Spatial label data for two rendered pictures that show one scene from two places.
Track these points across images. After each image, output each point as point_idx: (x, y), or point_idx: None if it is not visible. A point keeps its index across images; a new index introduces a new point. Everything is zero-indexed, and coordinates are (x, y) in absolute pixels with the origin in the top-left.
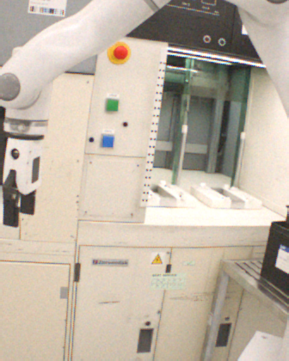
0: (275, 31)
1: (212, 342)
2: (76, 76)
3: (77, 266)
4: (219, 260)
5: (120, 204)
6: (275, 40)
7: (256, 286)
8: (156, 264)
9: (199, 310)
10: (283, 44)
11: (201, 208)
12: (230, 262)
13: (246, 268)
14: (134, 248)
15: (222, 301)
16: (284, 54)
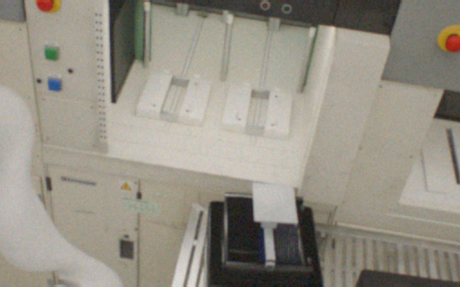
0: None
1: (189, 272)
2: (6, 23)
3: (48, 180)
4: (195, 199)
5: (81, 135)
6: None
7: (180, 262)
8: (125, 190)
9: (181, 237)
10: None
11: (208, 128)
12: (196, 210)
13: (203, 226)
14: (100, 173)
15: (195, 240)
16: None
